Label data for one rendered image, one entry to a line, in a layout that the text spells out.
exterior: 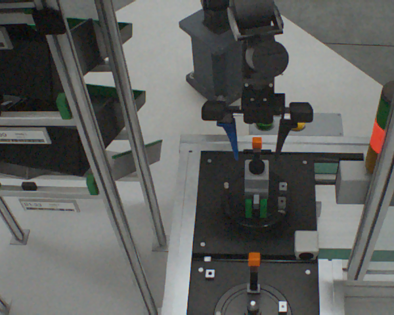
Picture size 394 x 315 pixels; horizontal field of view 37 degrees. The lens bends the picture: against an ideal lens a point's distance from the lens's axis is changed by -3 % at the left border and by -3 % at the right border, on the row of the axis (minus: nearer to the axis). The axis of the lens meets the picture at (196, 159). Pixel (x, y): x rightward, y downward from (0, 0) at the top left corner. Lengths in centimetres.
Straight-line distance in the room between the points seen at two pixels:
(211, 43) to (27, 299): 69
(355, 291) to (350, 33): 203
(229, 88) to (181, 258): 50
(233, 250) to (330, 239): 21
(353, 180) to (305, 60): 76
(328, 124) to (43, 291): 72
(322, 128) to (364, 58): 161
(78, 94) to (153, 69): 97
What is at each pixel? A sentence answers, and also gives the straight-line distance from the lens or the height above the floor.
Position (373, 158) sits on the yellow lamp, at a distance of 89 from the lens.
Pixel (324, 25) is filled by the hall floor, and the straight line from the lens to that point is 309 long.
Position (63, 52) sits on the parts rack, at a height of 158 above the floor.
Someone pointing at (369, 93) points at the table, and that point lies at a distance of 158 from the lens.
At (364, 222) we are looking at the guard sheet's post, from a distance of 98.
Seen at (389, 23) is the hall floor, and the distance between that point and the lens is 316.
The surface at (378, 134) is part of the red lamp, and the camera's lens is 85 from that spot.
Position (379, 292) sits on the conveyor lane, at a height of 91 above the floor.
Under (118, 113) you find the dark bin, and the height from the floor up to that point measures 128.
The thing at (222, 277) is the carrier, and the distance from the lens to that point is 114.
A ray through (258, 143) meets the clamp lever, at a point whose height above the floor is 107.
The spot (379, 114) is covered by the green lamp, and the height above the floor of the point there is 138.
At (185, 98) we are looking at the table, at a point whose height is 86.
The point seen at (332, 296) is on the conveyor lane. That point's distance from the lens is 115.
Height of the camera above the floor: 199
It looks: 53 degrees down
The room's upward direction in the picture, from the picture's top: 7 degrees counter-clockwise
